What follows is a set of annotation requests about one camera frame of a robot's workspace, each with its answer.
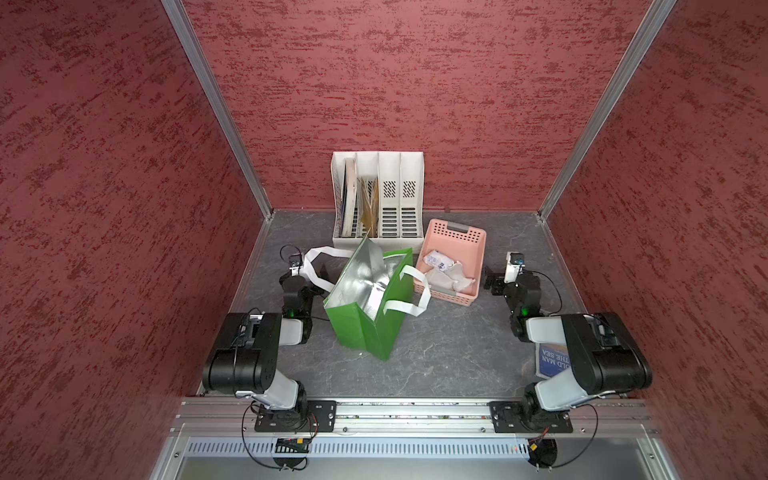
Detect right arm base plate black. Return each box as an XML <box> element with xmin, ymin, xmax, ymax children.
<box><xmin>488</xmin><ymin>401</ymin><xmax>573</xmax><ymax>435</ymax></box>

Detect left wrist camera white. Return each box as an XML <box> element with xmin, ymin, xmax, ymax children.
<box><xmin>288</xmin><ymin>253</ymin><xmax>303</xmax><ymax>276</ymax></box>

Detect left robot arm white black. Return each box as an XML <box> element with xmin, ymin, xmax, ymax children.
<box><xmin>201</xmin><ymin>273</ymin><xmax>314</xmax><ymax>416</ymax></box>

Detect aluminium corner post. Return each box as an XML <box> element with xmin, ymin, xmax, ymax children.
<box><xmin>538</xmin><ymin>0</ymin><xmax>676</xmax><ymax>223</ymax></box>
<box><xmin>161</xmin><ymin>0</ymin><xmax>274</xmax><ymax>221</ymax></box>

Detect right aluminium corner post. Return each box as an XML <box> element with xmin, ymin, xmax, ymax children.
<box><xmin>538</xmin><ymin>0</ymin><xmax>676</xmax><ymax>223</ymax></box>

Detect white magazine file organizer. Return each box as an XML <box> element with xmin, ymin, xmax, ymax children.
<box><xmin>330</xmin><ymin>151</ymin><xmax>425</xmax><ymax>253</ymax></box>

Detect white printed ice pack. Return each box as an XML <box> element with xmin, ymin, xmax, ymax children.
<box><xmin>423</xmin><ymin>250</ymin><xmax>457</xmax><ymax>271</ymax></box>

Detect green insulated delivery bag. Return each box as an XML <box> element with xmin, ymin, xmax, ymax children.
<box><xmin>299</xmin><ymin>238</ymin><xmax>432</xmax><ymax>361</ymax></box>

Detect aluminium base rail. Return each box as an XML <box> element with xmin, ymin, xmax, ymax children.
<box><xmin>170</xmin><ymin>396</ymin><xmax>660</xmax><ymax>439</ymax></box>

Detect blue paperback book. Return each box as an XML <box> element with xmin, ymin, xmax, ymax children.
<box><xmin>535</xmin><ymin>343</ymin><xmax>570</xmax><ymax>379</ymax></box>

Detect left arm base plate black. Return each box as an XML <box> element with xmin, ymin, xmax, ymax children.
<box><xmin>249</xmin><ymin>400</ymin><xmax>338</xmax><ymax>434</ymax></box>

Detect books in file organizer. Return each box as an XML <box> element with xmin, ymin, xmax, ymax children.
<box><xmin>331</xmin><ymin>151</ymin><xmax>380</xmax><ymax>238</ymax></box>

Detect pink perforated plastic basket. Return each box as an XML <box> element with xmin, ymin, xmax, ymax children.
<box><xmin>416</xmin><ymin>219</ymin><xmax>487</xmax><ymax>306</ymax></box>

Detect left aluminium corner post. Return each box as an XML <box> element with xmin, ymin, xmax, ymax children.
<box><xmin>161</xmin><ymin>0</ymin><xmax>274</xmax><ymax>221</ymax></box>

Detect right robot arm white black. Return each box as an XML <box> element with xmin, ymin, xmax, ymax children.
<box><xmin>483</xmin><ymin>271</ymin><xmax>653</xmax><ymax>432</ymax></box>

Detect white plain ice pack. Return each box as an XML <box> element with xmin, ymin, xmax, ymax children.
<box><xmin>425</xmin><ymin>262</ymin><xmax>476</xmax><ymax>293</ymax></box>

